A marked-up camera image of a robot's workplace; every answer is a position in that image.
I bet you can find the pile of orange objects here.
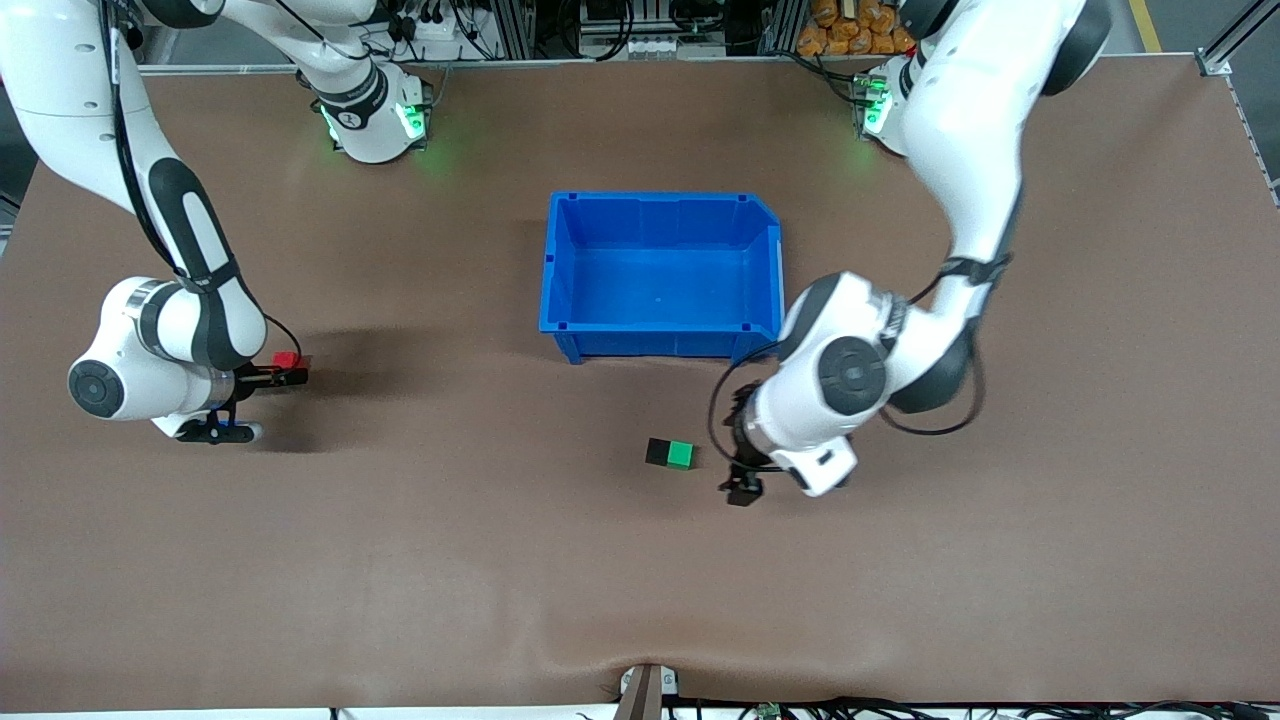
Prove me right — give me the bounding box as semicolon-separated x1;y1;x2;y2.
797;0;916;57

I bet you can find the white power strip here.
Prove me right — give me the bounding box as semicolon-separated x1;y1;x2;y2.
395;12;471;43

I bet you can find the metal table clamp bracket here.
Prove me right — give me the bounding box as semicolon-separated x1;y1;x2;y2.
618;663;681;720

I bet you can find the aluminium table edge rail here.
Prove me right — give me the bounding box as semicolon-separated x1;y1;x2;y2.
140;55;1231;81

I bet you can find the aluminium frame post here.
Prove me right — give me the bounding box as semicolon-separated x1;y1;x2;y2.
1197;0;1280;76

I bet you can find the large table cover mat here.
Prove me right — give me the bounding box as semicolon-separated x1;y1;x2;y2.
0;55;1280;713

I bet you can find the blue plastic storage bin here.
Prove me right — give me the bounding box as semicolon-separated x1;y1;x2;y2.
538;191;788;368

